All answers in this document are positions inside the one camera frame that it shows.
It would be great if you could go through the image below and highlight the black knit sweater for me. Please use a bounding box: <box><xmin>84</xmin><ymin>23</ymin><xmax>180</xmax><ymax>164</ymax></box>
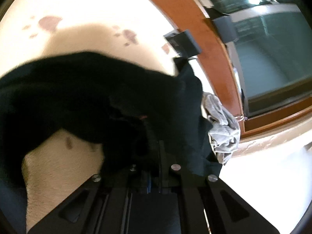
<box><xmin>0</xmin><ymin>51</ymin><xmax>224</xmax><ymax>200</ymax></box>

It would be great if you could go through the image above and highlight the grey garment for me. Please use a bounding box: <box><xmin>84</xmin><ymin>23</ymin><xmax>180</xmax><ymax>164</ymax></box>
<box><xmin>202</xmin><ymin>92</ymin><xmax>241</xmax><ymax>165</ymax></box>

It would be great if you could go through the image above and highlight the right beige curtain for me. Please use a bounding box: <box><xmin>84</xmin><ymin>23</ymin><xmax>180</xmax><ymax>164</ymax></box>
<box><xmin>232</xmin><ymin>116</ymin><xmax>311</xmax><ymax>157</ymax></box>

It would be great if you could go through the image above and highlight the black box on bed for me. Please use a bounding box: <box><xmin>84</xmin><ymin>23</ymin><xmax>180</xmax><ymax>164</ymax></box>
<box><xmin>164</xmin><ymin>30</ymin><xmax>202</xmax><ymax>58</ymax></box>

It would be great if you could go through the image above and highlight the dark box on sill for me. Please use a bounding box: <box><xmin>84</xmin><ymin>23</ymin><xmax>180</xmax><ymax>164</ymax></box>
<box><xmin>212</xmin><ymin>15</ymin><xmax>238</xmax><ymax>43</ymax></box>

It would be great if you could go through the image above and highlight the yellow paw print blanket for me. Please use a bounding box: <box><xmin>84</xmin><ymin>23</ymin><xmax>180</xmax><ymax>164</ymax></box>
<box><xmin>1</xmin><ymin>0</ymin><xmax>219</xmax><ymax>233</ymax></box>

